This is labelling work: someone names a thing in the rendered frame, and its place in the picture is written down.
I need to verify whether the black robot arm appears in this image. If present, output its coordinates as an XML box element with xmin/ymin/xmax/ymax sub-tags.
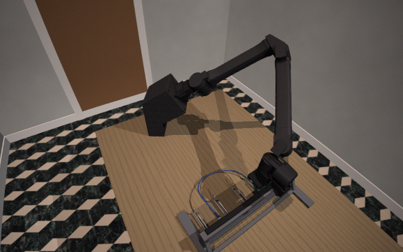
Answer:
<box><xmin>170</xmin><ymin>34</ymin><xmax>298</xmax><ymax>197</ymax></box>

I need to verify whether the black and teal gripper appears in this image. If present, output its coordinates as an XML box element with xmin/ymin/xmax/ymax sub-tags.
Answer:
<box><xmin>247</xmin><ymin>165</ymin><xmax>272</xmax><ymax>190</ymax></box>

